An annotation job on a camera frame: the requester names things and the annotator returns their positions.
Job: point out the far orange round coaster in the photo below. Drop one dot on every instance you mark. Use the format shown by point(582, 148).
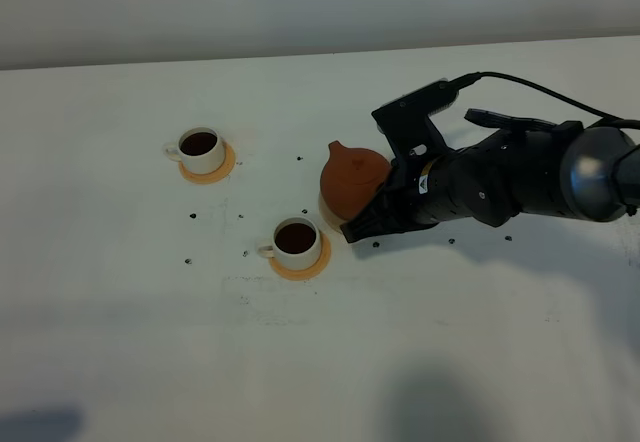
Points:
point(205, 179)

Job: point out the white teacup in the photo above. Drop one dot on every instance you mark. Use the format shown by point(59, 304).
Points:
point(200, 150)
point(295, 244)

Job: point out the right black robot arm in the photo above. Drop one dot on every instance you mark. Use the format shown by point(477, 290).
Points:
point(571, 171)

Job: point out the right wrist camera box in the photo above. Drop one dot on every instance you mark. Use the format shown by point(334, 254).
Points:
point(406, 122)

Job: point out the near white teacup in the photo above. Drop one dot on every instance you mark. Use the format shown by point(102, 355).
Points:
point(295, 244)

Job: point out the near orange round coaster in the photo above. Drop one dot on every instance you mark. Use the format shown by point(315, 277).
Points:
point(308, 273)

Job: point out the brown clay teapot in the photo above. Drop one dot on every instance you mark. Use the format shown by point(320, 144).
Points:
point(350, 179)

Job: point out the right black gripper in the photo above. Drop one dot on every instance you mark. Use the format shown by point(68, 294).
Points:
point(432, 183)

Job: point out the orange round coaster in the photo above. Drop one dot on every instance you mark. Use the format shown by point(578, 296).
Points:
point(308, 273)
point(205, 179)

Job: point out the cream round teapot saucer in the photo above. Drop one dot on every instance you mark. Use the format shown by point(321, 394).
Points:
point(329, 217)

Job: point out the far white teacup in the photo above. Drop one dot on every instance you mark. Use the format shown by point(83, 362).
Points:
point(200, 150)

